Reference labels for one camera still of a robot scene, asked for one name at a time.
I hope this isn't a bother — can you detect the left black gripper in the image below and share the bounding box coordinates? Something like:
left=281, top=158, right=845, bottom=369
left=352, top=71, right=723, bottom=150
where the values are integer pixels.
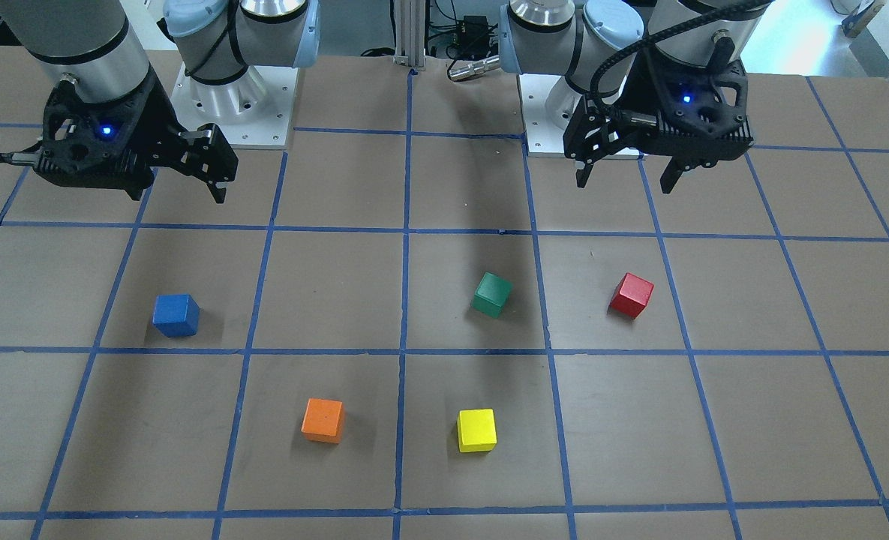
left=563, top=57, right=755, bottom=194

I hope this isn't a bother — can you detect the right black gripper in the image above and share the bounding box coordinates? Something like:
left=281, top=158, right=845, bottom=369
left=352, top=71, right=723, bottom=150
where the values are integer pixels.
left=0, top=75, right=239, bottom=204

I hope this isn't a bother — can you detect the red block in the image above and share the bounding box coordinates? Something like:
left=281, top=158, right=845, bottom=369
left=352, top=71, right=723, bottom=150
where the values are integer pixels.
left=609, top=272, right=655, bottom=320

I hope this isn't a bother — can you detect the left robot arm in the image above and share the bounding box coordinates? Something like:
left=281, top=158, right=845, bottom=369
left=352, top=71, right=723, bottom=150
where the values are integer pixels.
left=497, top=1, right=770, bottom=194

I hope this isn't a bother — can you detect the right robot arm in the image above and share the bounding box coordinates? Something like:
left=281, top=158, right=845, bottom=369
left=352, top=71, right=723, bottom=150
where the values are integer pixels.
left=0, top=1, right=320, bottom=204

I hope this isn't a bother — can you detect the blue block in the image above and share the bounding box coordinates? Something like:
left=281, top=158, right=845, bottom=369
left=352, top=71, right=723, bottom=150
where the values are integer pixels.
left=152, top=293, right=200, bottom=338

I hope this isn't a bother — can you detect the green block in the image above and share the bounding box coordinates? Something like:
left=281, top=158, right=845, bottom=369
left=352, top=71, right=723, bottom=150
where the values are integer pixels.
left=471, top=272, right=513, bottom=319

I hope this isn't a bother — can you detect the yellow block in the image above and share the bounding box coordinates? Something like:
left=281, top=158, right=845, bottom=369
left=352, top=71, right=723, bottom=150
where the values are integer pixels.
left=457, top=408, right=497, bottom=452

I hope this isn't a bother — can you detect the orange block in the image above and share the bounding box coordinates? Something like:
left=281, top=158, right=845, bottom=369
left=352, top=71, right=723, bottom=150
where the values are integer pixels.
left=300, top=397, right=345, bottom=444

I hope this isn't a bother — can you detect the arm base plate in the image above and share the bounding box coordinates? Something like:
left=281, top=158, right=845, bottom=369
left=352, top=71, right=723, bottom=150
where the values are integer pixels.
left=518, top=74, right=579, bottom=158
left=171, top=66, right=302, bottom=150

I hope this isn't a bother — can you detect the aluminium frame post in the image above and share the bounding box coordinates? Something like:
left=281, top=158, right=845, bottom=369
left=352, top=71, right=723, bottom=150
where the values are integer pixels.
left=393, top=0, right=428, bottom=72

